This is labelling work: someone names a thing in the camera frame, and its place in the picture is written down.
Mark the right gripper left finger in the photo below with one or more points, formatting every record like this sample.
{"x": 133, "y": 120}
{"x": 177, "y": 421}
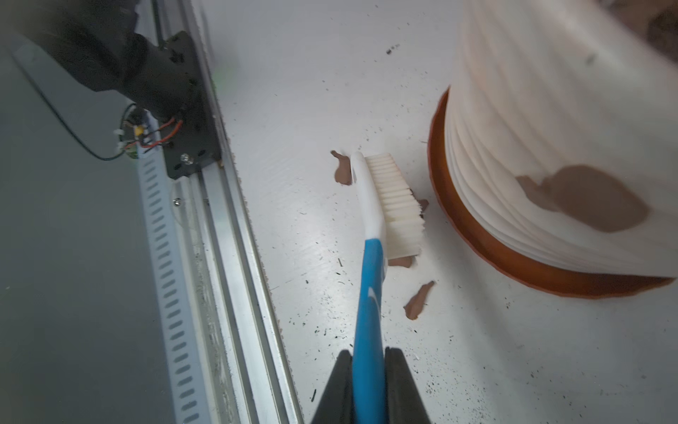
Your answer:
{"x": 336, "y": 402}

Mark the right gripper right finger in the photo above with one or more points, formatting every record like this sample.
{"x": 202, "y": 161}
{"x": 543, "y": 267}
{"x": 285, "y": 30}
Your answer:
{"x": 404, "y": 404}

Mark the blue white scrub brush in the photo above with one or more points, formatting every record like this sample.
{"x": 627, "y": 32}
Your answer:
{"x": 393, "y": 228}

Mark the white ceramic pot with soil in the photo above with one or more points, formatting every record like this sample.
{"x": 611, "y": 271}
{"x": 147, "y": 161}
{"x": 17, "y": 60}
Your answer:
{"x": 561, "y": 136}

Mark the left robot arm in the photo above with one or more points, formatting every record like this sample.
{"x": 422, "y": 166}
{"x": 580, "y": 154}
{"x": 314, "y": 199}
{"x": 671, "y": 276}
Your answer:
{"x": 97, "y": 43}

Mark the mud flake on table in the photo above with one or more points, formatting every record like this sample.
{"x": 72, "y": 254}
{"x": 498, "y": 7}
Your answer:
{"x": 407, "y": 262}

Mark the brown pot saucer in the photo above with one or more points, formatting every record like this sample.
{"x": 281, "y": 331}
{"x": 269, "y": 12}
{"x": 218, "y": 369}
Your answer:
{"x": 540, "y": 277}

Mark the aluminium front rail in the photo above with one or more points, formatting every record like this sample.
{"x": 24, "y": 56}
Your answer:
{"x": 225, "y": 357}

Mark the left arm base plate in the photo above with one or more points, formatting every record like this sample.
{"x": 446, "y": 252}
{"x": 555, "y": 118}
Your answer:
{"x": 192, "y": 141}

